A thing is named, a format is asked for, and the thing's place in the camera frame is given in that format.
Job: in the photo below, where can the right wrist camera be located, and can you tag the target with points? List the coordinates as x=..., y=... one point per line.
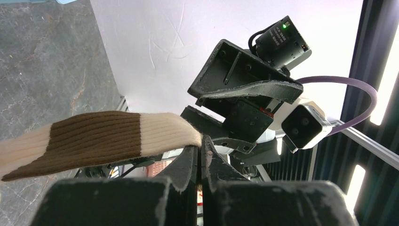
x=303, y=122

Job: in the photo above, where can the tan brown striped sock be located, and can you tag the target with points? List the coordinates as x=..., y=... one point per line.
x=93, y=139

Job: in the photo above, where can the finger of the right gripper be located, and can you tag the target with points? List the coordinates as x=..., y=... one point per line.
x=231, y=71
x=238, y=145

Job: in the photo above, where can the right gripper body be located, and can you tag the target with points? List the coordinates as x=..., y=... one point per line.
x=244, y=121

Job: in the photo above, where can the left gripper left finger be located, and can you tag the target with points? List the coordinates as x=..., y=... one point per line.
x=168, y=199

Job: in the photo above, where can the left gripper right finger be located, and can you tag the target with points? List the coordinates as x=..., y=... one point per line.
x=230, y=199

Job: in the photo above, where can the light blue plastic basket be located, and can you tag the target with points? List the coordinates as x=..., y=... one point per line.
x=65, y=1

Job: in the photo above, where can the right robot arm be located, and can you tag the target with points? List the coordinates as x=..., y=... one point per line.
x=281, y=46

